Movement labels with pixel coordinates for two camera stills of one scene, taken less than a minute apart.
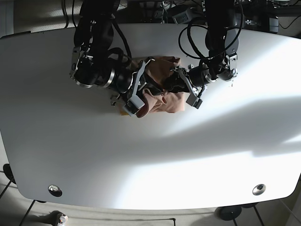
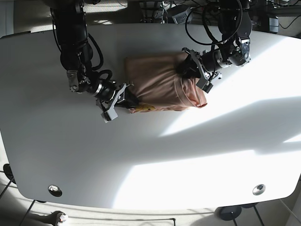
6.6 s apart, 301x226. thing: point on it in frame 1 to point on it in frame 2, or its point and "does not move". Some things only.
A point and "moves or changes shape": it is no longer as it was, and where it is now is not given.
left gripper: x=128 y=100 to x=110 y=94
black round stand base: x=228 y=213 does not move
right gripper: x=194 y=98 to x=207 y=78
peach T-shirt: x=165 y=92 moves or changes shape
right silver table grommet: x=258 y=189 does not move
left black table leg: x=27 y=212 does not move
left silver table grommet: x=55 y=190 does not move
